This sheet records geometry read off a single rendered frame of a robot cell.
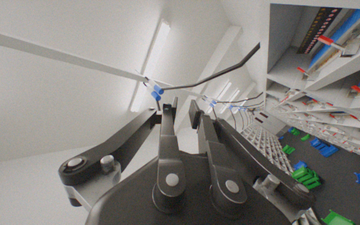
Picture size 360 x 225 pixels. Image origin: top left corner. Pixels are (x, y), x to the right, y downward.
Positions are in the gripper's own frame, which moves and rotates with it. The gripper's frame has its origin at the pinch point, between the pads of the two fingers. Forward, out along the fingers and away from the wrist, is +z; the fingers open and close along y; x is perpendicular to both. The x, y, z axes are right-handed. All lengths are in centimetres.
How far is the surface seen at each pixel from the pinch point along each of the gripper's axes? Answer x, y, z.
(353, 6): 22.1, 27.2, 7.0
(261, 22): 25.0, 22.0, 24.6
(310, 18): 37, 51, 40
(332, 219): -154, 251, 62
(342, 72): 15, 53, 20
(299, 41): 33, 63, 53
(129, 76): -6, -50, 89
